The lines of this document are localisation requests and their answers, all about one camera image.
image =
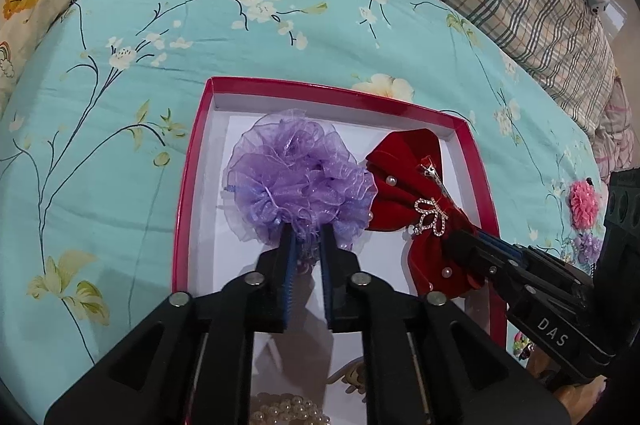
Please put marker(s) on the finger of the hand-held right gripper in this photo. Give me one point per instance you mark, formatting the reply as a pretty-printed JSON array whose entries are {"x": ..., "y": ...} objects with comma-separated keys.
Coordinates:
[
  {"x": 490, "y": 267},
  {"x": 530, "y": 257}
]

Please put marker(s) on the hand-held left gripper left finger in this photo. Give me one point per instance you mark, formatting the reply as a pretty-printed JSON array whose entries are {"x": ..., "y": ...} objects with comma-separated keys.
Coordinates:
[{"x": 288, "y": 275}]

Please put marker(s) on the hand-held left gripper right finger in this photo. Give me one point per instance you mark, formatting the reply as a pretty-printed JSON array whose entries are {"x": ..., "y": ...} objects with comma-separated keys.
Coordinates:
[{"x": 325, "y": 275}]

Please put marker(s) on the pink mesh hair flower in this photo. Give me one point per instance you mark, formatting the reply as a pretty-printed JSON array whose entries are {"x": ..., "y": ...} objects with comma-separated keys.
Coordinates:
[{"x": 582, "y": 202}]

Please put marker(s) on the multicoloured sequin hair clip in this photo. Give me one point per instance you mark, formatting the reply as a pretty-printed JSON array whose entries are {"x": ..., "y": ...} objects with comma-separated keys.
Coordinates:
[{"x": 522, "y": 345}]

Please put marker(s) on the red cardboard box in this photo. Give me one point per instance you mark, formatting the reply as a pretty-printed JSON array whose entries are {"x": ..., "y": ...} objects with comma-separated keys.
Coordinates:
[{"x": 220, "y": 205}]

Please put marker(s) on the purple organza hair flower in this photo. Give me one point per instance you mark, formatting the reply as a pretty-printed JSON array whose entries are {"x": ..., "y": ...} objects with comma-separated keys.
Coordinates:
[{"x": 290, "y": 175}]

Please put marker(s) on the red velvet hair bow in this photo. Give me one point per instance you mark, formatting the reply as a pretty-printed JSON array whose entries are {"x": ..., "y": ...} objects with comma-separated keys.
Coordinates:
[{"x": 400, "y": 170}]

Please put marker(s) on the purple beaded scrunchie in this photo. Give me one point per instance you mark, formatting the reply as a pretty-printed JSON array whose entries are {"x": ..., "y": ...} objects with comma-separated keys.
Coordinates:
[{"x": 589, "y": 245}]

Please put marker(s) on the pink checked cloth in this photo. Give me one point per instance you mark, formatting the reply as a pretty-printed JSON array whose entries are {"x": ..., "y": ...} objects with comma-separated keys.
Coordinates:
[{"x": 617, "y": 130}]

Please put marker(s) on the teal floral bedsheet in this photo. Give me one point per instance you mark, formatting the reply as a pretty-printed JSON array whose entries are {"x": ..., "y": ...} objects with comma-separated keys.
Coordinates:
[{"x": 125, "y": 130}]

